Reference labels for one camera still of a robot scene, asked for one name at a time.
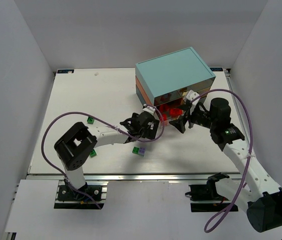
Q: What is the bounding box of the red arch lego piece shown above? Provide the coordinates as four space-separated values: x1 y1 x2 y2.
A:
169 108 183 118

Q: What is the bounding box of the clear bottom drawer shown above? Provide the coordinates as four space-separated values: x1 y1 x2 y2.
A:
157 106 185 128

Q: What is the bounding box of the red rounded lego brick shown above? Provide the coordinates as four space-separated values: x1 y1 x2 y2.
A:
159 104 170 114

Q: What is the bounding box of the green and purple lego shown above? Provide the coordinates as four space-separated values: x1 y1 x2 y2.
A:
132 147 146 156

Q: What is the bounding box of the red square lego brick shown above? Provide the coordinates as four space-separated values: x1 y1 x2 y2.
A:
162 114 167 121

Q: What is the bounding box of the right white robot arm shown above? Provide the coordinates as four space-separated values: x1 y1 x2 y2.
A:
170 97 282 233

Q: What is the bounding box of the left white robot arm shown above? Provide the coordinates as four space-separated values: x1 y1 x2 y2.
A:
54 111 159 190

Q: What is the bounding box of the teal orange drawer cabinet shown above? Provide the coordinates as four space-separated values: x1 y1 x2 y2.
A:
135 47 216 108

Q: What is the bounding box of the green square lego brick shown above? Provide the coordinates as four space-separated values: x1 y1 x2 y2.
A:
90 150 97 158

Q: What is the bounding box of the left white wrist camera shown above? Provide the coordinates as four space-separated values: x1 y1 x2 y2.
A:
142 104 156 116

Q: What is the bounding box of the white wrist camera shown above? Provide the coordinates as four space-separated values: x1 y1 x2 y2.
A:
184 90 200 108
142 104 156 116

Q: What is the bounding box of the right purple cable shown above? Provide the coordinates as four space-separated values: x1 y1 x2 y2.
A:
185 89 253 233

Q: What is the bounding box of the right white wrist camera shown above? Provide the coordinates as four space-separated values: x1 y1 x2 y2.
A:
184 90 200 108

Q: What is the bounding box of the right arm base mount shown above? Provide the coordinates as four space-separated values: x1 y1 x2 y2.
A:
185 173 230 213

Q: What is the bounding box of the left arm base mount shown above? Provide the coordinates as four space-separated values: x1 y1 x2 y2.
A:
54 180 107 210

